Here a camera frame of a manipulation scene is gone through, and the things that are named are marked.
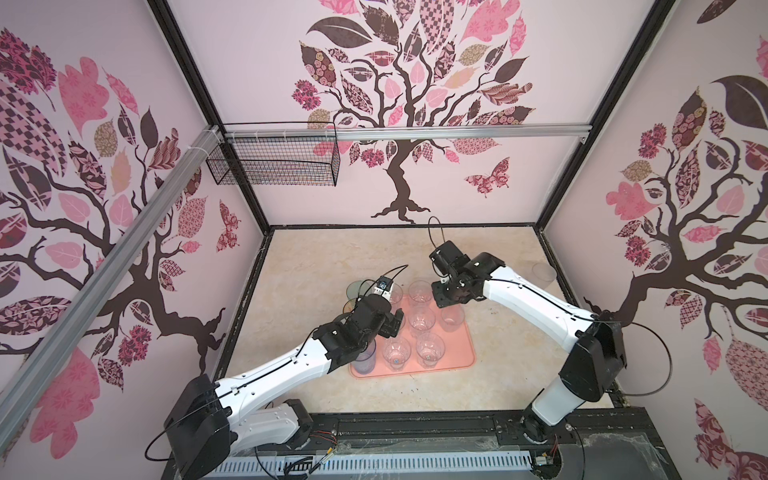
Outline aluminium rail back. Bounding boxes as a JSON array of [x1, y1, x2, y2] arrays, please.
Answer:
[[226, 124, 592, 141]]

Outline green textured plastic cup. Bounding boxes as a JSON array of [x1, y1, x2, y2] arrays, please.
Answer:
[[346, 280, 365, 300]]

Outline aluminium rail left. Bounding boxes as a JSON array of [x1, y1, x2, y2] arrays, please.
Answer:
[[1, 125, 221, 448]]

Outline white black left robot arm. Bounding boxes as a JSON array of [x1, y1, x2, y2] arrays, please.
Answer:
[[163, 294, 404, 479]]

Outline pink plastic tray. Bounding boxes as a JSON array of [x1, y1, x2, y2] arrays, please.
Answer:
[[347, 295, 476, 379]]

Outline clear ribbed cup row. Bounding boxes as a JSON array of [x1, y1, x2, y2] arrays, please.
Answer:
[[407, 306, 437, 337]]

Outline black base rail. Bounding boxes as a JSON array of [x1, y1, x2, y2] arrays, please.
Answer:
[[173, 410, 655, 451]]

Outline black wire basket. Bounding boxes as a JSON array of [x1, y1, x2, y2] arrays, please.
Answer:
[[206, 120, 341, 187]]

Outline blue plastic cup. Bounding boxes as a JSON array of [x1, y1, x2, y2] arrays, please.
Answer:
[[352, 341, 376, 375]]

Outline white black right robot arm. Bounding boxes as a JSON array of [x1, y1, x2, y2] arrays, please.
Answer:
[[430, 241, 627, 437]]

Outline clear dotted cup right row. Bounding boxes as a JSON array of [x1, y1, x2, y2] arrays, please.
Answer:
[[528, 262, 557, 289]]

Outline white slotted cable duct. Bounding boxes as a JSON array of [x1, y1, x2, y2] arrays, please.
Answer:
[[206, 451, 532, 479]]

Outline pink faceted plastic cup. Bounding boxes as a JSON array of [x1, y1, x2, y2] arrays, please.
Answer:
[[439, 305, 466, 333]]

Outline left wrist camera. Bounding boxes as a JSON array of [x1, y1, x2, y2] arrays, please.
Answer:
[[372, 277, 393, 299]]

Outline aluminium rail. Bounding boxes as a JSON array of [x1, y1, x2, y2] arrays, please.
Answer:
[[1, 125, 221, 448], [226, 124, 592, 141]]

